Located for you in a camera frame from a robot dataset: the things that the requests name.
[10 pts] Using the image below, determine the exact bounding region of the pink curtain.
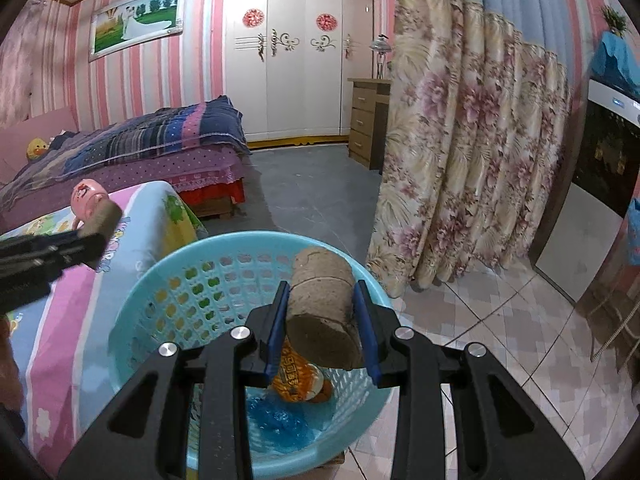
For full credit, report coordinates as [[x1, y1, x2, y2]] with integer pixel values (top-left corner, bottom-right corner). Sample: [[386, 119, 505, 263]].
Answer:
[[0, 0, 42, 122]]

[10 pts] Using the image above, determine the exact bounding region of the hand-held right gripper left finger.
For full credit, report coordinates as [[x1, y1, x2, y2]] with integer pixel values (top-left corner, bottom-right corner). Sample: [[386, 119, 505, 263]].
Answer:
[[57, 280, 291, 480]]

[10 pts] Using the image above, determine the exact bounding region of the pink cartoon cup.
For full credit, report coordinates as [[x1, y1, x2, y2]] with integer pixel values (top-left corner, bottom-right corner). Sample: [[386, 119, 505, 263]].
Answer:
[[69, 178, 109, 222]]

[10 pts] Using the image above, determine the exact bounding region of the floral curtain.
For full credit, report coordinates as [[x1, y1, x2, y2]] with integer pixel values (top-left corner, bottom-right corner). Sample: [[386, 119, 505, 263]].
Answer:
[[364, 0, 574, 302]]

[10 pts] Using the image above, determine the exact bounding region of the wooden desk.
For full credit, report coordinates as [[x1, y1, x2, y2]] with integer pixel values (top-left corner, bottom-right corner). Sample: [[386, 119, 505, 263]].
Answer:
[[347, 77, 394, 171]]

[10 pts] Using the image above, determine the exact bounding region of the wide framed wall picture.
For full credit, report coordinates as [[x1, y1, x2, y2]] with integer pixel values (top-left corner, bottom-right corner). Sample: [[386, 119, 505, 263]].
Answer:
[[88, 0, 187, 64]]

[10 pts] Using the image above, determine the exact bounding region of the orange snack wrapper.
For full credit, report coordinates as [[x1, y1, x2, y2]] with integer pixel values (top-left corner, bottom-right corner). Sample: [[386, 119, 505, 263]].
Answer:
[[269, 336, 334, 404]]

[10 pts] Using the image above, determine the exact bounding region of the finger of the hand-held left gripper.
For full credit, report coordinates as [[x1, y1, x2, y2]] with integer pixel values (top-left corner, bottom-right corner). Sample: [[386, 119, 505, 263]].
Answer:
[[47, 230, 108, 272]]

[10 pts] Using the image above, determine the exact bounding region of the brown cardboard tube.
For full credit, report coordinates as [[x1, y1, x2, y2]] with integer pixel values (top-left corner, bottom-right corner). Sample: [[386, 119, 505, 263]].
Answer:
[[284, 247, 364, 369]]

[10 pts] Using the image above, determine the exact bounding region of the cartoon printed tablecloth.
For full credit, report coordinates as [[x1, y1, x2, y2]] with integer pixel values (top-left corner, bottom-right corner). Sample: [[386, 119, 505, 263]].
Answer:
[[0, 180, 209, 461]]

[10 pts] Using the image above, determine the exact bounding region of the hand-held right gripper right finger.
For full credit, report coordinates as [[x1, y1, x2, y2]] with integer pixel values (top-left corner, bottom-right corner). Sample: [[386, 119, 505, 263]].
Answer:
[[352, 280, 586, 480]]

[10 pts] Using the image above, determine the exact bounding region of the light blue plastic basket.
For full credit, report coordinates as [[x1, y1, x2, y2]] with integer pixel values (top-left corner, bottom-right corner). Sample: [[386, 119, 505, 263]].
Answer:
[[107, 230, 394, 480]]

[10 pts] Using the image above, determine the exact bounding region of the white wardrobe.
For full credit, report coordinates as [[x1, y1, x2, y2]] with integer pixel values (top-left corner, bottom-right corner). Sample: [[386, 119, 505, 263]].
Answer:
[[223, 0, 374, 144]]

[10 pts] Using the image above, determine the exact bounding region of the green plant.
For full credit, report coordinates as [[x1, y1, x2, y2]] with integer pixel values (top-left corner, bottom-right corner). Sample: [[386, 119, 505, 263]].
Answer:
[[599, 4, 629, 39]]

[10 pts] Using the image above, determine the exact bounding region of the plaid patchwork blanket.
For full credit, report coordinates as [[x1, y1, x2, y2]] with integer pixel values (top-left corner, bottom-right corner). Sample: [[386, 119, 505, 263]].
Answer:
[[0, 95, 252, 197]]

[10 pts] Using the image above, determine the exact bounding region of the blue cloth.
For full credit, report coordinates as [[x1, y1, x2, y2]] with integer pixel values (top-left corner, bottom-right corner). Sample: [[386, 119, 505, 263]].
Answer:
[[592, 30, 640, 104]]

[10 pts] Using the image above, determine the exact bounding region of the metal desk lamp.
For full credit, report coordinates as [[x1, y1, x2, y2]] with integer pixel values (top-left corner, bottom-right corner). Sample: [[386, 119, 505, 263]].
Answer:
[[369, 33, 394, 80]]

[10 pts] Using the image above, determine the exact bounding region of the pink headboard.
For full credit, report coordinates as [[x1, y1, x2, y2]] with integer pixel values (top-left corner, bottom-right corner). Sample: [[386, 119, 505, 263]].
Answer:
[[0, 104, 79, 182]]

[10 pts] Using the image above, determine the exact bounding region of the blue plastic wrapper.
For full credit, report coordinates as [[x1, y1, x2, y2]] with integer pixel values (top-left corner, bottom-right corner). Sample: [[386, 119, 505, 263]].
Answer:
[[246, 394, 335, 445]]

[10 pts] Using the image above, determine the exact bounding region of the bed with plaid blanket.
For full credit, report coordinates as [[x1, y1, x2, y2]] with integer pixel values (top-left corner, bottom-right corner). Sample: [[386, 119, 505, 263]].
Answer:
[[0, 95, 252, 232]]

